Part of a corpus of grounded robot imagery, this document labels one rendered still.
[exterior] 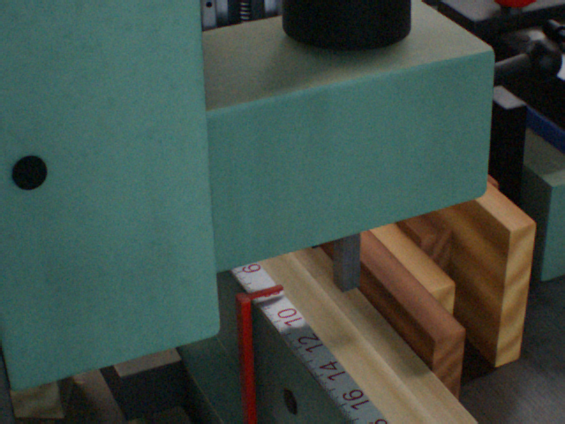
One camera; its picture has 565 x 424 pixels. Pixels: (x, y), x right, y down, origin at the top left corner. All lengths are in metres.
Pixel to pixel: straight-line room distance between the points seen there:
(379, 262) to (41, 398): 0.24
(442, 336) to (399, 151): 0.08
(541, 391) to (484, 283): 0.06
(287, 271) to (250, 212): 0.10
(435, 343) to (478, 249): 0.07
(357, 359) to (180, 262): 0.12
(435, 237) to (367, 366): 0.10
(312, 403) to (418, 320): 0.06
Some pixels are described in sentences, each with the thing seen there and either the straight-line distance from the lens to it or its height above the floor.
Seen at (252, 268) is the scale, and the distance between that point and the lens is 0.52.
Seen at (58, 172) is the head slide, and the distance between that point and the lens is 0.35.
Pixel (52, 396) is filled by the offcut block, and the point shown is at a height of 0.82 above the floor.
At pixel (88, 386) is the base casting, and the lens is 0.70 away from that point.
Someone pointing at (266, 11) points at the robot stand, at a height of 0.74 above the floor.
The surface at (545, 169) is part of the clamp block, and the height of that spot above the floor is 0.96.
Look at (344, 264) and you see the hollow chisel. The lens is 0.50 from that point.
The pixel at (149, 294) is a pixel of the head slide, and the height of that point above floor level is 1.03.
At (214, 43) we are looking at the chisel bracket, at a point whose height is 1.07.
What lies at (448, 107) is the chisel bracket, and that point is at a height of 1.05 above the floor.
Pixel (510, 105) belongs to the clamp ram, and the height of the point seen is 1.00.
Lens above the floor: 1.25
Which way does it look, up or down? 32 degrees down
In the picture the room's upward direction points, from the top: 2 degrees counter-clockwise
